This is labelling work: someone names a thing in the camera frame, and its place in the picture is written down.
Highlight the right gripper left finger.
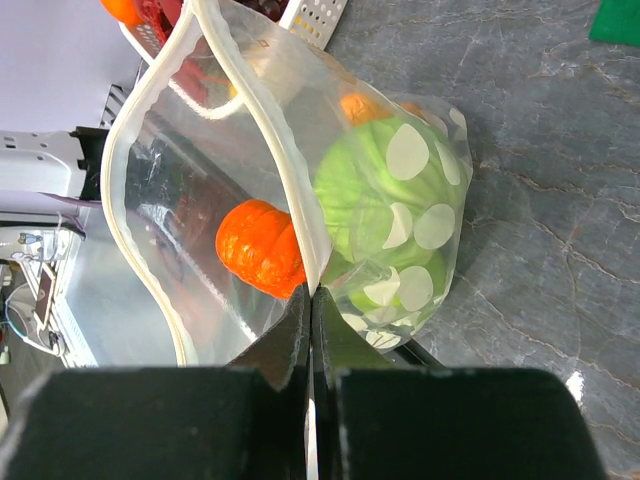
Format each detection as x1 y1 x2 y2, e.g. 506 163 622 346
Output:
1 286 311 479

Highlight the green toy apple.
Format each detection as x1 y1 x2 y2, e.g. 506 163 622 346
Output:
348 251 450 324

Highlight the green toy cabbage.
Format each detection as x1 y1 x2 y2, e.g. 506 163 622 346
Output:
314 117 467 270

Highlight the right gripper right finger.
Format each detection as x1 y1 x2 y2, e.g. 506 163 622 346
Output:
311 288 606 479

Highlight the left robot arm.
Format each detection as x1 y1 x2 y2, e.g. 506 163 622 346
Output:
1 127 108 236

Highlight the white plastic basket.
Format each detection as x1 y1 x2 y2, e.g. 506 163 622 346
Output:
120 0 348 64

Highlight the orange toy pumpkin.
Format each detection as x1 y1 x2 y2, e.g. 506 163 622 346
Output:
215 199 306 299

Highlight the green t-shirt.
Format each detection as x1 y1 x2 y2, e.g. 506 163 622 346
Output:
589 0 640 47

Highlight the orange toy ginger root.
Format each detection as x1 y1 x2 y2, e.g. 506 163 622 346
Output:
339 92 429 129

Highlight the red toy lobster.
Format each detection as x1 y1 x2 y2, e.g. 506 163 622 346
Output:
149 1 236 106

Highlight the toy orange fruit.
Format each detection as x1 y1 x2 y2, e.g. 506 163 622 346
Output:
100 0 144 26

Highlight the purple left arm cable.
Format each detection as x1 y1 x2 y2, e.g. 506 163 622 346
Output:
39 192 106 236

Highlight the dotted clear zip bag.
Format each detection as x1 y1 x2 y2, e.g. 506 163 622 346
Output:
101 1 473 366

